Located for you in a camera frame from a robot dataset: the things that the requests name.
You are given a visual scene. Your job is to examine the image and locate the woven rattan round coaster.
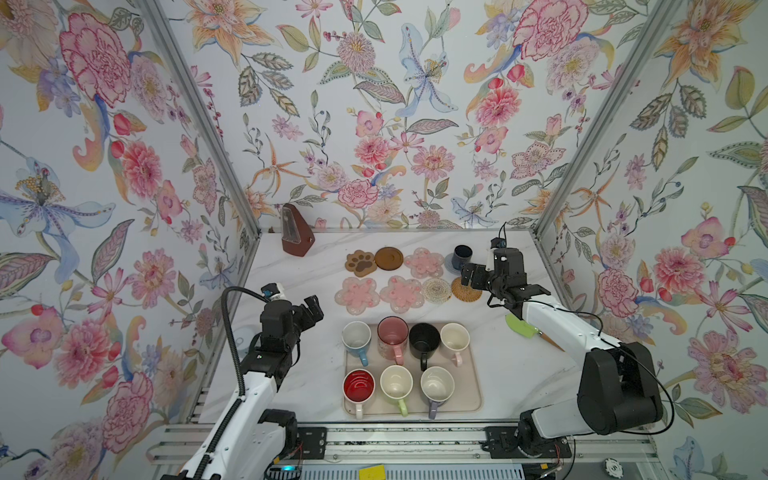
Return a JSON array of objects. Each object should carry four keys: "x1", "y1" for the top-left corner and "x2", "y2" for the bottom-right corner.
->
[{"x1": 451, "y1": 278, "x2": 482, "y2": 303}]

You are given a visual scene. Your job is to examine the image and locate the small dark navy mug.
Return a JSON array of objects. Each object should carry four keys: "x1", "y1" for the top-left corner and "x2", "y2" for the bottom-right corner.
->
[{"x1": 450, "y1": 244, "x2": 473, "y2": 272}]

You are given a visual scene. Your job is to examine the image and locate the grey blue round coaster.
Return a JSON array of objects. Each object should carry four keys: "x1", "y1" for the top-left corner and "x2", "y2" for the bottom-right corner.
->
[{"x1": 444, "y1": 253, "x2": 458, "y2": 275}]

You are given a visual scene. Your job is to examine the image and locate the white embroidered round coaster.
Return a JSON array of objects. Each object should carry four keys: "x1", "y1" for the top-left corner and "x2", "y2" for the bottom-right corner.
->
[{"x1": 422, "y1": 278, "x2": 452, "y2": 305}]

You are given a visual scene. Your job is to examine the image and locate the pink flower coaster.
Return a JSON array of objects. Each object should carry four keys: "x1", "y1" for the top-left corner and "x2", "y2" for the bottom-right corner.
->
[
  {"x1": 379, "y1": 275, "x2": 425, "y2": 314},
  {"x1": 403, "y1": 247, "x2": 445, "y2": 280},
  {"x1": 334, "y1": 277, "x2": 380, "y2": 316}
]

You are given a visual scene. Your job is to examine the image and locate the white mug blue handle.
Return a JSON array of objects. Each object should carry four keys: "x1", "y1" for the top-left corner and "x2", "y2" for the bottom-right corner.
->
[{"x1": 341, "y1": 321, "x2": 372, "y2": 367}]

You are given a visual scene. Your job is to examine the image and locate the cream mug pink handle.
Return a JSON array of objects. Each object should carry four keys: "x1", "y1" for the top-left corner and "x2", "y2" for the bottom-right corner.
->
[{"x1": 440, "y1": 323, "x2": 471, "y2": 367}]

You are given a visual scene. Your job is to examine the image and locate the brown paw shaped coaster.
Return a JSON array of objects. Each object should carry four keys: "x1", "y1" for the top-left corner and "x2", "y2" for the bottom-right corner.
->
[{"x1": 344, "y1": 250, "x2": 378, "y2": 278}]

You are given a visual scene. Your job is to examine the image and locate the red interior white mug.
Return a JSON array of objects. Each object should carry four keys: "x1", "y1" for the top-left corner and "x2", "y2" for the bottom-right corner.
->
[{"x1": 342, "y1": 369, "x2": 376, "y2": 420}]

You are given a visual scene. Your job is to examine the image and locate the brown round wooden coaster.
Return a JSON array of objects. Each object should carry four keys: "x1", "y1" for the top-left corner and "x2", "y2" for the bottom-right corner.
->
[{"x1": 374, "y1": 247, "x2": 404, "y2": 271}]

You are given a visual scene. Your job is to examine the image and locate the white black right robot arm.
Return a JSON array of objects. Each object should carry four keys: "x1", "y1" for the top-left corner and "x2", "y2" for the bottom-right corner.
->
[{"x1": 460, "y1": 248, "x2": 665, "y2": 450}]

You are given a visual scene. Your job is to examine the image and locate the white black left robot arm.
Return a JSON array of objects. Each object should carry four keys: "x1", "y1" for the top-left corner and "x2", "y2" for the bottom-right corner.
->
[{"x1": 163, "y1": 284, "x2": 324, "y2": 479}]

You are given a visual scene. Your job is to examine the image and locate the white round table sticker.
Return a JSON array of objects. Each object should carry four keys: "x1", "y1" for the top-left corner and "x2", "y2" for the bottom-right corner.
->
[{"x1": 233, "y1": 327, "x2": 251, "y2": 358}]

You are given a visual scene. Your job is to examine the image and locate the green silicone spatula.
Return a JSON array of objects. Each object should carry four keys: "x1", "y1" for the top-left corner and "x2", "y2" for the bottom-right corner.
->
[{"x1": 505, "y1": 313, "x2": 564, "y2": 351}]

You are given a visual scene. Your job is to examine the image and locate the brown wooden metronome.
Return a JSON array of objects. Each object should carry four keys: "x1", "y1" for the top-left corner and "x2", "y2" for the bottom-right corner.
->
[{"x1": 281, "y1": 203, "x2": 315, "y2": 257}]

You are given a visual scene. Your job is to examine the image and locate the black mug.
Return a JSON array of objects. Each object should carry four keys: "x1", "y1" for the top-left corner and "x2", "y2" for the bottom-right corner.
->
[{"x1": 408, "y1": 323, "x2": 441, "y2": 372}]

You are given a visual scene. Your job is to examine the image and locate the beige serving tray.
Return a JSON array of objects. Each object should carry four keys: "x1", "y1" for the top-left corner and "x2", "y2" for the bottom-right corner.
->
[{"x1": 342, "y1": 347, "x2": 483, "y2": 421}]

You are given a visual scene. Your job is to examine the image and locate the yellow sticky note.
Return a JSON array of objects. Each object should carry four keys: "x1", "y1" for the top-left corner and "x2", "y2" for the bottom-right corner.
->
[{"x1": 358, "y1": 464, "x2": 387, "y2": 480}]

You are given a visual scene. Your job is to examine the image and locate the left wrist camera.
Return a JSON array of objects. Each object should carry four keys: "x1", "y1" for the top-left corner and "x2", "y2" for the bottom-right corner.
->
[{"x1": 261, "y1": 283, "x2": 287, "y2": 302}]

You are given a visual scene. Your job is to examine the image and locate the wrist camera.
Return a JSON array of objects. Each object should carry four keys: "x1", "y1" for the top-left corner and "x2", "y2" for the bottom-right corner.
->
[
  {"x1": 490, "y1": 237, "x2": 507, "y2": 253},
  {"x1": 261, "y1": 283, "x2": 287, "y2": 302}
]

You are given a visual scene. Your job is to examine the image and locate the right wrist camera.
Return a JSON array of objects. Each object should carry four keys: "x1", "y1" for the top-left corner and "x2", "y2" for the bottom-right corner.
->
[{"x1": 490, "y1": 237, "x2": 507, "y2": 253}]

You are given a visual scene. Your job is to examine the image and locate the cream mug green handle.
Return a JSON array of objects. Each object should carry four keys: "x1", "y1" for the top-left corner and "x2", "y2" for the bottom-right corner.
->
[{"x1": 379, "y1": 365, "x2": 414, "y2": 417}]

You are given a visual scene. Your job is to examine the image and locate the white mug purple handle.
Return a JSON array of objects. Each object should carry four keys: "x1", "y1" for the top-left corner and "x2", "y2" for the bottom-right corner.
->
[{"x1": 420, "y1": 366, "x2": 456, "y2": 420}]

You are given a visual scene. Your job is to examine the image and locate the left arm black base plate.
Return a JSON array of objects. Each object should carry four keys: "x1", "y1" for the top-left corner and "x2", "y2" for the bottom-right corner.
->
[{"x1": 272, "y1": 426, "x2": 328, "y2": 464}]

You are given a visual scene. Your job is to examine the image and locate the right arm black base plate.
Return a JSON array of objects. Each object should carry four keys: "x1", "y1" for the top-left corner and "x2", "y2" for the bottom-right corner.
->
[{"x1": 481, "y1": 425, "x2": 573, "y2": 460}]

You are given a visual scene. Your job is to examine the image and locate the aluminium front rail frame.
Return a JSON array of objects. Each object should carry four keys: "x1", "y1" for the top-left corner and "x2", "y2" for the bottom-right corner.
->
[{"x1": 146, "y1": 419, "x2": 667, "y2": 480}]

